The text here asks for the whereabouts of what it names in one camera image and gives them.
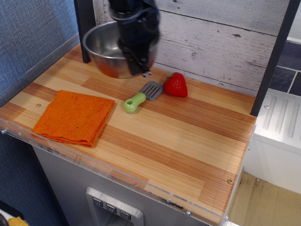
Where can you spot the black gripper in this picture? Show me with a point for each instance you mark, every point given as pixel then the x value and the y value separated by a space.
pixel 138 27

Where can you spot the white toy sink drainboard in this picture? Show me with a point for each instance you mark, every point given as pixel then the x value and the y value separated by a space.
pixel 274 152

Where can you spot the silver dispenser button panel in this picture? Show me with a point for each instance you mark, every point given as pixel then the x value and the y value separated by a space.
pixel 109 211

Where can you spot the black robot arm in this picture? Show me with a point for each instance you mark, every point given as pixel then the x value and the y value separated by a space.
pixel 138 25

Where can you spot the dark grey post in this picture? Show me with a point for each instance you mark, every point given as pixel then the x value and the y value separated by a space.
pixel 85 15
pixel 275 55

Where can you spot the orange folded cloth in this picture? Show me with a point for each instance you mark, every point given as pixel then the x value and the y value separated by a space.
pixel 74 118

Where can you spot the silver toy fridge cabinet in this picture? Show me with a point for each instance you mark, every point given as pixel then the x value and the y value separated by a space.
pixel 75 187

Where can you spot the stainless steel pot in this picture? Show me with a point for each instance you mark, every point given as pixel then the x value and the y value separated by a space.
pixel 104 49

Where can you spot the red toy strawberry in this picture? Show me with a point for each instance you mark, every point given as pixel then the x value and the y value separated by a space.
pixel 175 85

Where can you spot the dark grey left post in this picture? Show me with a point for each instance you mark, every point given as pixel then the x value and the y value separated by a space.
pixel 85 15

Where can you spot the yellow object bottom left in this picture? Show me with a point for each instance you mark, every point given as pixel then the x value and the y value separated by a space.
pixel 17 222

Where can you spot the dark grey right post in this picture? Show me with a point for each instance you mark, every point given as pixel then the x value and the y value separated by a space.
pixel 275 55

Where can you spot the clear acrylic edge guard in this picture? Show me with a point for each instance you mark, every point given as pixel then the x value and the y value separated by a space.
pixel 190 166

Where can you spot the green handled grey spatula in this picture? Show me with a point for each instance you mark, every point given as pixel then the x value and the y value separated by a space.
pixel 150 91

